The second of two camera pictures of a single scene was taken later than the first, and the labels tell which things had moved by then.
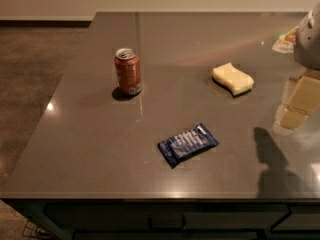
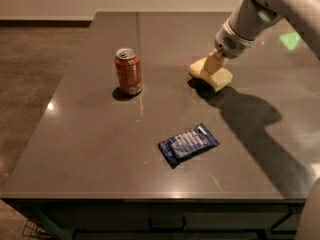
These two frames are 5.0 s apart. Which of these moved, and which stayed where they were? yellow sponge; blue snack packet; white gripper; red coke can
Moved: yellow sponge; white gripper
Stayed: red coke can; blue snack packet
